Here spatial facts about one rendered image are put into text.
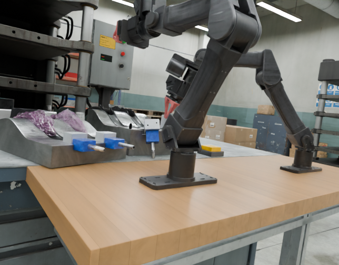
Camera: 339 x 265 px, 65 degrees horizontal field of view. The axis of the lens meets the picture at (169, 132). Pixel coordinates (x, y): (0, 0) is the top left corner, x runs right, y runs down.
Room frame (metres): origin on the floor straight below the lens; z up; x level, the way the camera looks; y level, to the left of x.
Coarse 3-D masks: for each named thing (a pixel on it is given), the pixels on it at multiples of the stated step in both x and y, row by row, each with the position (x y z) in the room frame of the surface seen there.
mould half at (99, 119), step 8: (88, 112) 1.17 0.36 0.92; (96, 112) 1.12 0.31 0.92; (104, 112) 1.15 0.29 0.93; (120, 112) 1.21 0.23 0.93; (88, 120) 1.16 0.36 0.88; (96, 120) 1.10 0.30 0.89; (104, 120) 1.08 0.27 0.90; (120, 120) 1.14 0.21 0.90; (128, 120) 1.17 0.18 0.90; (96, 128) 1.10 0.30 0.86; (104, 128) 1.04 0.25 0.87; (112, 128) 0.99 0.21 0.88; (120, 128) 0.94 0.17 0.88; (128, 128) 0.92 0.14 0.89; (160, 128) 1.13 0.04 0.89; (120, 136) 0.94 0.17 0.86; (128, 136) 0.90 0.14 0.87; (136, 136) 0.90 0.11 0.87; (144, 136) 0.92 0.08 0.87; (160, 136) 0.97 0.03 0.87; (136, 144) 0.91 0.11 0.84; (144, 144) 0.93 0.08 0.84; (160, 144) 0.97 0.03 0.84; (128, 152) 0.89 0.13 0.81; (136, 152) 0.91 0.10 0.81; (144, 152) 0.93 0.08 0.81; (160, 152) 0.97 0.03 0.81; (168, 152) 1.00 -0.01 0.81
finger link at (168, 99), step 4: (168, 96) 0.99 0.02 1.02; (172, 96) 1.01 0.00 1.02; (168, 100) 1.00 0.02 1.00; (172, 100) 0.98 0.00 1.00; (176, 100) 1.03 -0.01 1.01; (168, 104) 1.01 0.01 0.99; (172, 104) 0.97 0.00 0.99; (176, 104) 0.97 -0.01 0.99; (172, 108) 0.98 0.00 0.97; (168, 112) 0.99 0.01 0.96; (164, 116) 1.01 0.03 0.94
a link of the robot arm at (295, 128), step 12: (264, 84) 0.98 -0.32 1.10; (276, 84) 0.98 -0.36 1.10; (276, 96) 0.98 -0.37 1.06; (276, 108) 1.00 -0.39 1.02; (288, 108) 0.98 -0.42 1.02; (288, 120) 0.98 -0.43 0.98; (300, 120) 0.98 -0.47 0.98; (288, 132) 1.01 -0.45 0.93; (300, 132) 0.97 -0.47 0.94; (300, 144) 0.97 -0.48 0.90
